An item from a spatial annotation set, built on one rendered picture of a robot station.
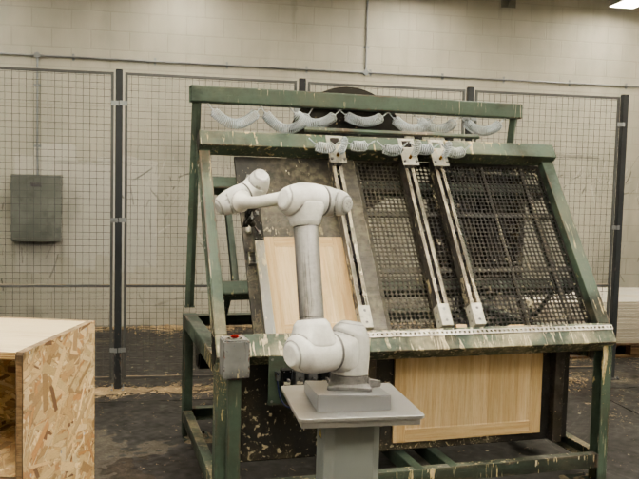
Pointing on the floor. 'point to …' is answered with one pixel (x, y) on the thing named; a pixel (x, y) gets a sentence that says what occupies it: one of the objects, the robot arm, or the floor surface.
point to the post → (233, 429)
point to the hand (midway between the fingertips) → (246, 221)
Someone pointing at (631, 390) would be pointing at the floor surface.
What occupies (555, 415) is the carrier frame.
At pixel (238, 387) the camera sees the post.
